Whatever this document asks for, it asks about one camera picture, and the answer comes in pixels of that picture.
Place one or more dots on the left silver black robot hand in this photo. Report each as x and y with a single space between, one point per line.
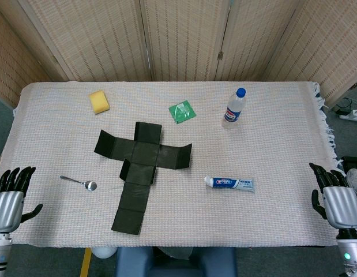
6 206

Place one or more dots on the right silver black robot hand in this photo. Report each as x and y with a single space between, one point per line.
341 206

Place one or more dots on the blue white toothpaste tube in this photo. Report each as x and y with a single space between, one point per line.
234 183

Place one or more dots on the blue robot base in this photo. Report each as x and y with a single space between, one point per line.
178 265

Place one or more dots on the clear bottle with blue cap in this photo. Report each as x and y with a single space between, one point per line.
234 111

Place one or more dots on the white sneaker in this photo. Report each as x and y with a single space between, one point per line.
356 184

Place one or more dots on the black box on floor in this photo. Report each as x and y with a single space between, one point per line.
352 162

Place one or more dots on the metal spoon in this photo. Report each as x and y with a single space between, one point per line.
90 185

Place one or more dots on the white power strip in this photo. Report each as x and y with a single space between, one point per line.
352 115

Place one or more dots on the yellow floor tape strip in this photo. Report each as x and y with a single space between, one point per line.
86 264

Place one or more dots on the white woven tablecloth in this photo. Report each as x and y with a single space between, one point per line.
253 150

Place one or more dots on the white round table foot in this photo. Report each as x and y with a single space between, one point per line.
104 252

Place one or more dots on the yellow sponge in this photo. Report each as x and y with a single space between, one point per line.
99 102

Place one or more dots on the black unfolded cross-shaped box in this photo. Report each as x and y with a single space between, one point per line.
140 161

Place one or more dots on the green plastic packet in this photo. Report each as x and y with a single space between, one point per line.
182 112

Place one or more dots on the bamboo folding screen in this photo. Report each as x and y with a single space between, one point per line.
181 37

